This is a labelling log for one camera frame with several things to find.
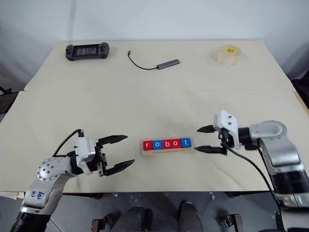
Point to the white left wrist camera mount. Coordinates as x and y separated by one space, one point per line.
84 147

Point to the red letter tile o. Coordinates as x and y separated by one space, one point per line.
176 143

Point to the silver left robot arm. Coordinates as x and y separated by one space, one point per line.
48 169

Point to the clear packing tape roll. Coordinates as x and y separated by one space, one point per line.
225 56

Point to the black frame object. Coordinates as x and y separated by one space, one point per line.
7 100
301 90

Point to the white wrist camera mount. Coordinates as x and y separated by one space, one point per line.
84 147
227 123

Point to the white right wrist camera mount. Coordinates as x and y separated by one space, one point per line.
227 123

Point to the wooden tray with letter tiles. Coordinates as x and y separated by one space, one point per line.
166 153

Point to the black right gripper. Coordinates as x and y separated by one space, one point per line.
226 138

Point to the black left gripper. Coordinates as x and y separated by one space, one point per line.
102 162

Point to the black handheld game console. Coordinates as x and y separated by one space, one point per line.
87 51

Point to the blue letter t tile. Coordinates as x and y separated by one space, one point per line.
186 142

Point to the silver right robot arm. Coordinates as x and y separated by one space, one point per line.
282 149

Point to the dark rounded shape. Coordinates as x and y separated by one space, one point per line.
190 217
131 220

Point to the blue letter o tile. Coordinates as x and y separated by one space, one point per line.
157 144

